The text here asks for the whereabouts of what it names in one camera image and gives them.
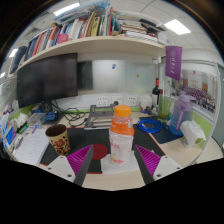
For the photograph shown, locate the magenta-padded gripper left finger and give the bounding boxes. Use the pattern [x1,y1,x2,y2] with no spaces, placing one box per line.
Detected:
[44,144,95,187]

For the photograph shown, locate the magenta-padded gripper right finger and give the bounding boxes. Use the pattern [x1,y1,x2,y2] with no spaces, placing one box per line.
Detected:
[133,144,183,186]

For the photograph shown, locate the orange-capped drink bottle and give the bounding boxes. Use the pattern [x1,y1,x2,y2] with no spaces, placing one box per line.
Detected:
[108,105,136,167]

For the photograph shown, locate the purple translucent water bottle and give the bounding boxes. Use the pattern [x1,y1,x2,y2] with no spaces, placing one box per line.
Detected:
[168,91,194,137]

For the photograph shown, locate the red-patterned beige cup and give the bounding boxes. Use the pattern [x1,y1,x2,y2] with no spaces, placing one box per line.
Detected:
[45,124,72,157]

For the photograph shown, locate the dark blue mouse pad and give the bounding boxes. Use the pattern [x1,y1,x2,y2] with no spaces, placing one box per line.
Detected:
[148,124,184,145]

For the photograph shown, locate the black red-edged desk mat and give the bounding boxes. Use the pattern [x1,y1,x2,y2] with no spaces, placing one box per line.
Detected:
[39,124,166,175]

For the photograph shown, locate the white paper notebook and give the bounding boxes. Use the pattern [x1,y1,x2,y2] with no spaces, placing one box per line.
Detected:
[14,128,51,167]

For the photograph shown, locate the flat round red coaster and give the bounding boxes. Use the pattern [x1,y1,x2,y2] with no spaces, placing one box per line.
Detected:
[90,143,109,161]

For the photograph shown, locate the white tissue pack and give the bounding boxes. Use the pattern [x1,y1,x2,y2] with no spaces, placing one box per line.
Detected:
[180,119,207,149]

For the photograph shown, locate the white paper napkin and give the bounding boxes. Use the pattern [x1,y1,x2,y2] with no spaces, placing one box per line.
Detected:
[100,149,140,175]

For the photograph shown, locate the small blue device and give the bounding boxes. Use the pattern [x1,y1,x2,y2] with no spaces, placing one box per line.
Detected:
[44,110,59,122]

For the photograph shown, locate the green clear drinking glass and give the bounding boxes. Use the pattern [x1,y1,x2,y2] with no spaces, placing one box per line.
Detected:
[158,96,173,124]

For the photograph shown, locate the clear plastic box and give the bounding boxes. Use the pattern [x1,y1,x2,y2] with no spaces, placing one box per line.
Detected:
[27,112,47,126]

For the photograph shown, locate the blue printed box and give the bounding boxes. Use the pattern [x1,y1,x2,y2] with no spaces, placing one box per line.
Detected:
[2,123,17,149]

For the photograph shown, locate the crumpled white tissues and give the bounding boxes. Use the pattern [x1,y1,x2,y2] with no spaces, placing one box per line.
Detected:
[11,112,29,129]

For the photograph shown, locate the white lidded jar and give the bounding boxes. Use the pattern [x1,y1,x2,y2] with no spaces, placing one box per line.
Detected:
[139,95,154,111]

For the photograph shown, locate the grey door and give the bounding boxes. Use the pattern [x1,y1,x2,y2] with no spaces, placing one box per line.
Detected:
[211,63,224,148]

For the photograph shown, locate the dark wine bottle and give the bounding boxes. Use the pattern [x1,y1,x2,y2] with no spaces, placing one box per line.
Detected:
[151,77,161,108]

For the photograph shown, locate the group photo poster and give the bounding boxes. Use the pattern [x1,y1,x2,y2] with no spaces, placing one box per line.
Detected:
[179,69,218,114]

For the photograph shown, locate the black computer monitor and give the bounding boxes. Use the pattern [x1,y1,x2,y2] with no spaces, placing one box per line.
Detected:
[16,52,79,113]

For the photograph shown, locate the purple hanging pennant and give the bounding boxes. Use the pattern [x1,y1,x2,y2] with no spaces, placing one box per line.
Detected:
[164,45,184,81]

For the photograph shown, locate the ceiling lights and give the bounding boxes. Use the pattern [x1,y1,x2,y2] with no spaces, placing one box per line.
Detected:
[0,2,192,79]

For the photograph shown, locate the coiled blue cable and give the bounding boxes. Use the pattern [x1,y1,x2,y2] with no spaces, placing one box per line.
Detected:
[136,118,164,134]

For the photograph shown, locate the black tangled cables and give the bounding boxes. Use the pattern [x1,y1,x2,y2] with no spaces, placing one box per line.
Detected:
[51,99,89,128]

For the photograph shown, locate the white wall outlet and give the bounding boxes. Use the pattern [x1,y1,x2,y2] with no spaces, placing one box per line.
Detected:
[95,94,110,108]
[111,95,124,107]
[126,94,139,108]

